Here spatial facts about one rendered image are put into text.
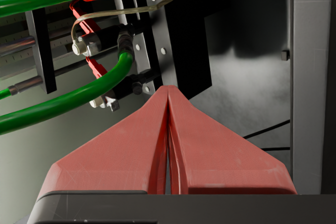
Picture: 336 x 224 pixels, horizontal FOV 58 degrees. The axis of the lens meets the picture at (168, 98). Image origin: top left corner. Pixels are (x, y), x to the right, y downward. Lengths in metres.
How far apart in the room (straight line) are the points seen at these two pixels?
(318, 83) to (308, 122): 0.06
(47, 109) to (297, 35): 0.27
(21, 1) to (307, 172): 0.38
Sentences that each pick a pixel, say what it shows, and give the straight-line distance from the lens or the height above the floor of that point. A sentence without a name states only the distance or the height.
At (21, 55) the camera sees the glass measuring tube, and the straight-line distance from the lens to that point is 0.68.
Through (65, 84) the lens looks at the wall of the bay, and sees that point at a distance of 0.74.
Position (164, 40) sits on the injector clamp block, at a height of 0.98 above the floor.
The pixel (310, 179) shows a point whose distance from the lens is 0.46.
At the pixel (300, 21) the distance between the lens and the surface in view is 0.36.
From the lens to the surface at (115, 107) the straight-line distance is 0.42.
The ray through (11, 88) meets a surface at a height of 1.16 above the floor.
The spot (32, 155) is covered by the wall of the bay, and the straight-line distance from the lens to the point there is 0.76.
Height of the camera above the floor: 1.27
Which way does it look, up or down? 34 degrees down
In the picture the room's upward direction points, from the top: 120 degrees counter-clockwise
